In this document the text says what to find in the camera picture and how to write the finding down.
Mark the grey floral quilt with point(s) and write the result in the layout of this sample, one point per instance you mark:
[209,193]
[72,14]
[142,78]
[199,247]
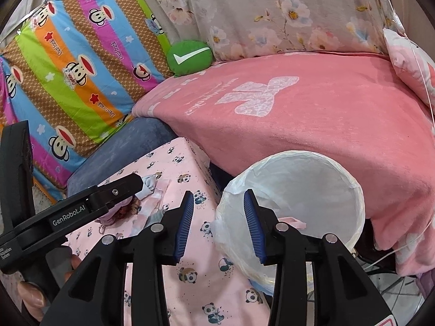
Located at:
[237,29]

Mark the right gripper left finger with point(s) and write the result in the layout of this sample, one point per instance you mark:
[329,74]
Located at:
[95,293]

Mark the green check mark cushion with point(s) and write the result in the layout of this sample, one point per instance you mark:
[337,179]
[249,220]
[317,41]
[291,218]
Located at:
[188,57]

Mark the colourful monkey print quilt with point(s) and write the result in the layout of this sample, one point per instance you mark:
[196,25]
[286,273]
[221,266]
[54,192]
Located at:
[74,72]

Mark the pink panda print sheet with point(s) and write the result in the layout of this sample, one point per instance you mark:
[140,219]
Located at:
[205,288]

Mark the blue grey cushion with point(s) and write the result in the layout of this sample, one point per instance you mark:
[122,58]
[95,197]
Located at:
[137,138]

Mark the pink towel blanket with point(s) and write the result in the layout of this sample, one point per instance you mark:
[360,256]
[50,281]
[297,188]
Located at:
[351,108]

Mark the pink trash piece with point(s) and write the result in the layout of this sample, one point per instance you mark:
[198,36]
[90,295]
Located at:
[294,223]

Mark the light blue white sock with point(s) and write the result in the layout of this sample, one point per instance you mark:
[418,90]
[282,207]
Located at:
[147,184]

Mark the pink floral pillow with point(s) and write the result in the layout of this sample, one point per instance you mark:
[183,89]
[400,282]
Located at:
[412,65]

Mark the white lined trash bin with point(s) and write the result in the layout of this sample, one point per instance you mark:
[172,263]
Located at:
[316,191]

